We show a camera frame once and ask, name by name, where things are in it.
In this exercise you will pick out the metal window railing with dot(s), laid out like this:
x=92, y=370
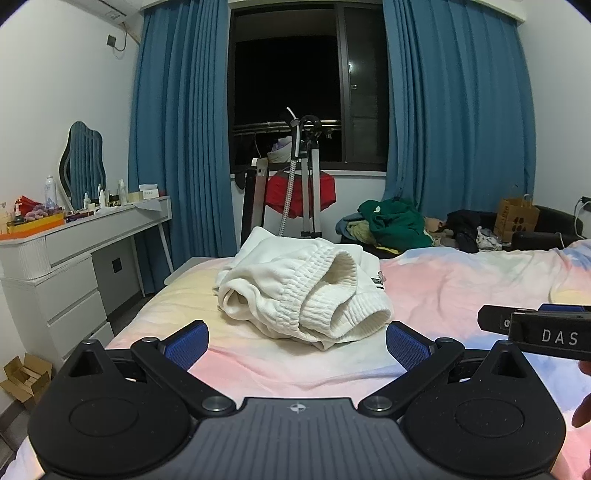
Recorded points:
x=258, y=127

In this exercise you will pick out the white hanging cloth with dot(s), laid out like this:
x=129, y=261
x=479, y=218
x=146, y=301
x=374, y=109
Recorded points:
x=281, y=147

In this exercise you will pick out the purple fluffy item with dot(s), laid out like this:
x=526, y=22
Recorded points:
x=44, y=212

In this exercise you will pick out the blue curtain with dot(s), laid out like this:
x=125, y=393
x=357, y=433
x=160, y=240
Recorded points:
x=184, y=115
x=452, y=115

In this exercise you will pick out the beige cloth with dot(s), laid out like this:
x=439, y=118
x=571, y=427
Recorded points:
x=436, y=225

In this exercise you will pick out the white spray bottle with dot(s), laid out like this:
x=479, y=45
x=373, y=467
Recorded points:
x=50, y=191

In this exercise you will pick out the green garment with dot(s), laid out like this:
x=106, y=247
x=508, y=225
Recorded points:
x=392, y=221

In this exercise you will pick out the red packet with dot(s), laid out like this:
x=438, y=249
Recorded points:
x=30, y=204

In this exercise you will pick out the group of cosmetic bottles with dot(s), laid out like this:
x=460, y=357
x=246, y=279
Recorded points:
x=122, y=194

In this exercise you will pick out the white knit pants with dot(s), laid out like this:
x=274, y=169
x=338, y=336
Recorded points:
x=286, y=295

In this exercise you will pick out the dark clothes pile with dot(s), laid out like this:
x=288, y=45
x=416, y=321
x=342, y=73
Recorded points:
x=466, y=226

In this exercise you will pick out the tissue box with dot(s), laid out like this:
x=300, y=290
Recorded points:
x=149, y=193

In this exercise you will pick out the person's right hand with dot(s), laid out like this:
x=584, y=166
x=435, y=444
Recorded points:
x=584, y=410

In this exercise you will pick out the wall junction box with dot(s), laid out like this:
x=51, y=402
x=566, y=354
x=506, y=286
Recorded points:
x=112, y=40

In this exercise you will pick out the red cloth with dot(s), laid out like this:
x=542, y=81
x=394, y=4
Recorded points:
x=281, y=194

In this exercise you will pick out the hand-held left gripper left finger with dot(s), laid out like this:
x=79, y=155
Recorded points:
x=187, y=344

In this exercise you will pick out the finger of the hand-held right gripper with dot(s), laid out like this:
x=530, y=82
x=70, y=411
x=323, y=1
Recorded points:
x=491, y=318

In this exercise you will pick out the silver tripod stand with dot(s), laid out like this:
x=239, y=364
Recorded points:
x=315, y=184

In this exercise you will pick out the pastel tie-dye blanket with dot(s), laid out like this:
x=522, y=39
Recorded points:
x=461, y=286

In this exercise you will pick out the open cardboard box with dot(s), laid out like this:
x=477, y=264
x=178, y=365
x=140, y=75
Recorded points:
x=23, y=378

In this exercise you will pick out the brown paper bag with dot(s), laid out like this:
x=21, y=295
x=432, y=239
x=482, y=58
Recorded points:
x=517, y=219

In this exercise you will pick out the white patterned cloth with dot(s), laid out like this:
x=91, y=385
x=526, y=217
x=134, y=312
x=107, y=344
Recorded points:
x=488, y=240

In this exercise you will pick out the wavy blue framed mirror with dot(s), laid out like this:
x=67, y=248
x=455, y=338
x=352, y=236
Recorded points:
x=83, y=161

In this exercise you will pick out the yellow cloth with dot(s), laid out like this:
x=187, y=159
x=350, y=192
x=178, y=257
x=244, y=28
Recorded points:
x=358, y=230

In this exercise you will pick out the white air conditioner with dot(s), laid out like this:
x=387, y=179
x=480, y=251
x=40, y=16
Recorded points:
x=111, y=7

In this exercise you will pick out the dark framed window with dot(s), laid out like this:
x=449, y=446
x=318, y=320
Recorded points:
x=286, y=83

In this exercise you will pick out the orange tray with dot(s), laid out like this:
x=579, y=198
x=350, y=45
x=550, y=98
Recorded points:
x=32, y=227

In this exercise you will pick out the white dressing table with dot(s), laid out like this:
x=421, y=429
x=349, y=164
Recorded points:
x=69, y=286

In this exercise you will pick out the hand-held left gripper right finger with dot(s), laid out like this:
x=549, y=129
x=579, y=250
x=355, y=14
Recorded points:
x=406, y=346

